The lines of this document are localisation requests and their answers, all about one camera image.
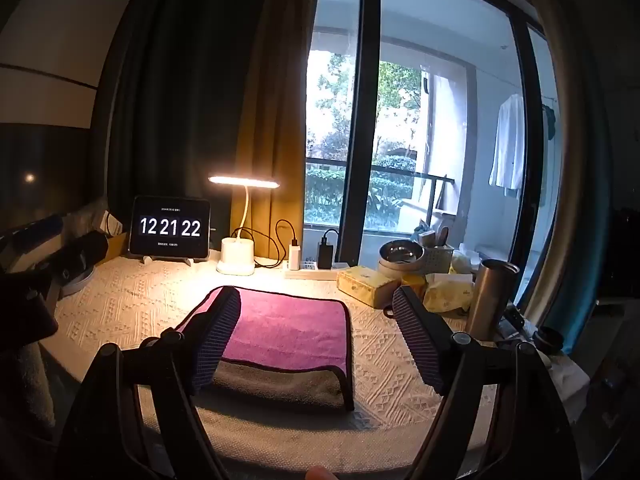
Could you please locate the tablet clock display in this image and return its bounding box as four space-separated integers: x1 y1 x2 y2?
128 196 210 260

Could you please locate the yellow soft tissue pack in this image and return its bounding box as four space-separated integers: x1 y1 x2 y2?
423 273 474 313

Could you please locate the white USB charger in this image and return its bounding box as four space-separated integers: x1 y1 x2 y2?
288 244 302 271

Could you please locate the white textured table cloth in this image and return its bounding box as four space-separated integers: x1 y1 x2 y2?
43 258 440 479

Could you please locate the stainless steel tumbler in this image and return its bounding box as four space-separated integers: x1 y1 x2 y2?
465 259 520 341

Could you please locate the hanging white shirt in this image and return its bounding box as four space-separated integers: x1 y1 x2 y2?
488 94 525 194

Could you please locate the cardboard box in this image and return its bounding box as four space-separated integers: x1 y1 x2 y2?
102 233 129 263

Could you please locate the yellow tissue box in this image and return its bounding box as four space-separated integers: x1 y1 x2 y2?
336 266 400 309

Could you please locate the operator thumb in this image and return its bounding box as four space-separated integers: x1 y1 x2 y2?
305 466 338 480

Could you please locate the mustard yellow curtain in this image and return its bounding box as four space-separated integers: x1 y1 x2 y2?
230 0 317 260

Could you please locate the black power adapter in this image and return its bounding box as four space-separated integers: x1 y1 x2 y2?
317 242 333 270

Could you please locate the white desk lamp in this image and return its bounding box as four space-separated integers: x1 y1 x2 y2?
208 174 280 276

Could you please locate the white power strip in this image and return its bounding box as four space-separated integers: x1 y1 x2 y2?
282 260 349 281

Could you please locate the black charger cable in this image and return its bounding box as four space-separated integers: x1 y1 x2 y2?
230 218 301 269

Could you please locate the pink and grey towel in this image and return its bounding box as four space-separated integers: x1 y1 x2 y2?
201 287 355 413

